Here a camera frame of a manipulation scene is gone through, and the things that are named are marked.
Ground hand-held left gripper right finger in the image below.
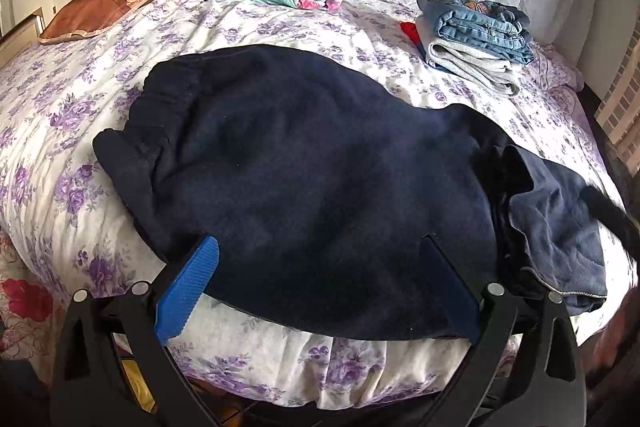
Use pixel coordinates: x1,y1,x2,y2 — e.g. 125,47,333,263
420,234,588,427

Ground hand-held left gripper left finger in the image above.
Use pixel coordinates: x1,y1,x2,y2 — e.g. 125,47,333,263
50,234,221,427

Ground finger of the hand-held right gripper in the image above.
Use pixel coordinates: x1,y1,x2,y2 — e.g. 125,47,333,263
581,185,640,260

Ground navy blue pants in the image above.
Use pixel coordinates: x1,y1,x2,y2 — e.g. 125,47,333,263
92,45,609,342

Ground folded grey pants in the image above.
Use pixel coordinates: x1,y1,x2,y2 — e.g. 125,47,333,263
414,16,524,97

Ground brick patterned curtain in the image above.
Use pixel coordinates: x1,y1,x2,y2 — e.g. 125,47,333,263
594,21,640,178

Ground red floral sheet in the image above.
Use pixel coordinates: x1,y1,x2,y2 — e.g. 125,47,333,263
0,231,77,389

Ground purple floral bedspread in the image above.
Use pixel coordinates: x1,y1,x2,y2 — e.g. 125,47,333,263
0,0,627,414

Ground folded blue jeans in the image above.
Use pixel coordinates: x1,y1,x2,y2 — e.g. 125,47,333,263
416,0,536,67

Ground red cloth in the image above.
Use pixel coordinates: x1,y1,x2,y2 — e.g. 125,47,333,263
399,21,424,46

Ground brown patchwork pillow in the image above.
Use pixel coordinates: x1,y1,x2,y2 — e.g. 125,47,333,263
38,0,206,46

